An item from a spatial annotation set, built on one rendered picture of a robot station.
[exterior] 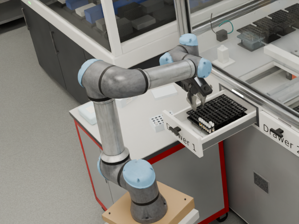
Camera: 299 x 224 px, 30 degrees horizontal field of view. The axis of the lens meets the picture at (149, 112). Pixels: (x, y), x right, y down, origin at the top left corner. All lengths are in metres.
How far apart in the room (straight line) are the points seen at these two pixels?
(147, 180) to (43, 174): 1.87
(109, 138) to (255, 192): 1.07
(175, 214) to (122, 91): 0.59
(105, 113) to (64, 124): 2.27
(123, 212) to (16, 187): 1.67
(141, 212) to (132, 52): 1.25
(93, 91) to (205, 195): 1.23
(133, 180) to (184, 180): 0.80
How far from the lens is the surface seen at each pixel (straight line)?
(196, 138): 2.42
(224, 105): 2.65
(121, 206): 2.35
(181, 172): 2.84
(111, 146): 2.17
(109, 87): 1.94
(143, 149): 2.67
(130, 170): 2.15
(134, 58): 3.24
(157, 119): 2.80
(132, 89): 1.95
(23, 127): 4.45
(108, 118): 2.10
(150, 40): 3.26
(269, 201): 2.89
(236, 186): 3.10
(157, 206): 2.22
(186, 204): 2.29
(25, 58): 5.45
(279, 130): 2.46
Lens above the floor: 2.41
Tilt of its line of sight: 34 degrees down
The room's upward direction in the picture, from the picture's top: 10 degrees counter-clockwise
